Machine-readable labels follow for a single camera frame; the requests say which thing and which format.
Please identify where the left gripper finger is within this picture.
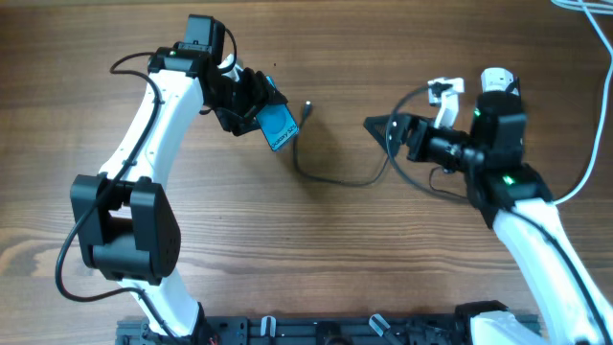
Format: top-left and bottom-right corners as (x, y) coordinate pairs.
(254, 71), (288, 106)
(216, 108), (261, 136)

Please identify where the Galaxy S25 smartphone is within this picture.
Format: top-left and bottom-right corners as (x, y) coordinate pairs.
(255, 76), (299, 151)

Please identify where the black USB charging cable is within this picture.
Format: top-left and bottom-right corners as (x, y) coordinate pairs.
(291, 100), (390, 189)

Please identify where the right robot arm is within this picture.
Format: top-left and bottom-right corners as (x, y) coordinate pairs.
(364, 91), (612, 344)

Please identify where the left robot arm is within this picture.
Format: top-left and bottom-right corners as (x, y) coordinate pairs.
(67, 14), (299, 344)

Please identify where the white power strip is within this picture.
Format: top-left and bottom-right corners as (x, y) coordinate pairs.
(481, 67), (520, 95)

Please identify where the right black camera cable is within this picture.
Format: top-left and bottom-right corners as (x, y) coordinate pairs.
(384, 83), (613, 345)

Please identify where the black camera cable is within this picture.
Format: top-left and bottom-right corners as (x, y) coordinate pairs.
(384, 83), (613, 345)
(55, 51), (193, 345)

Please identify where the left black camera cable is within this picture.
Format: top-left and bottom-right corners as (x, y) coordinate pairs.
(55, 51), (193, 345)

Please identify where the white power strip cord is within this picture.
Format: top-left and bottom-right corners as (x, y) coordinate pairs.
(553, 0), (613, 207)

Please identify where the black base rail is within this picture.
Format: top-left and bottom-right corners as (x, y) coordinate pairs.
(115, 313), (469, 345)

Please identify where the white cable bundle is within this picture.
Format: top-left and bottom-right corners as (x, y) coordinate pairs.
(549, 0), (613, 16)

